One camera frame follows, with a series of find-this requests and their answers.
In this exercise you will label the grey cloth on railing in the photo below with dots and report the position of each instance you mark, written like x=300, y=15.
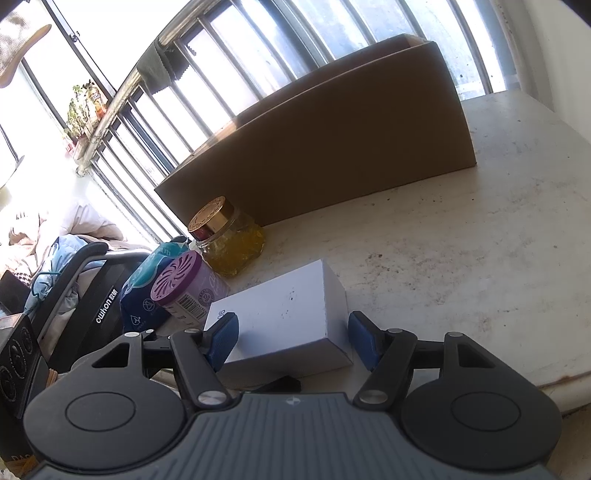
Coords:
x=159, y=62

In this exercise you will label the purple-lidded air freshener can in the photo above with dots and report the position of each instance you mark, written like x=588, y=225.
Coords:
x=189, y=288

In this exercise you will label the white rectangular box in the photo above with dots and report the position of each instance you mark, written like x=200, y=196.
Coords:
x=281, y=318

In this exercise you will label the straw hat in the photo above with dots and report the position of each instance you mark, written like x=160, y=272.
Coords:
x=16, y=46

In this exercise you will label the gold-lidded jar of yellow beads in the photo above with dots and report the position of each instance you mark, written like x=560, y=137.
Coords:
x=228, y=240

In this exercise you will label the blue tissue pack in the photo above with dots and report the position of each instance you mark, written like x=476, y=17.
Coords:
x=145, y=288

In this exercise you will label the black speaker box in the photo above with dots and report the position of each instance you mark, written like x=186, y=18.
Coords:
x=18, y=364

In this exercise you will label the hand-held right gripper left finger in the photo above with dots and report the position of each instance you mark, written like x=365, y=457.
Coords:
x=223, y=336

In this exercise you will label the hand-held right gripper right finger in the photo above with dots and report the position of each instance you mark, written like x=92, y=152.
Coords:
x=362, y=339

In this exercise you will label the pile of clothes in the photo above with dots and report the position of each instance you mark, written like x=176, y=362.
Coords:
x=51, y=240

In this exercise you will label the potted plants on sill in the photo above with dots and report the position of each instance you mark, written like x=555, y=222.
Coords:
x=83, y=113

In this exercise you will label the large cardboard box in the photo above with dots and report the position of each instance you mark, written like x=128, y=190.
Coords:
x=332, y=152

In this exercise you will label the metal window railing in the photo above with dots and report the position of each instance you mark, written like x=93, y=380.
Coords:
x=152, y=92

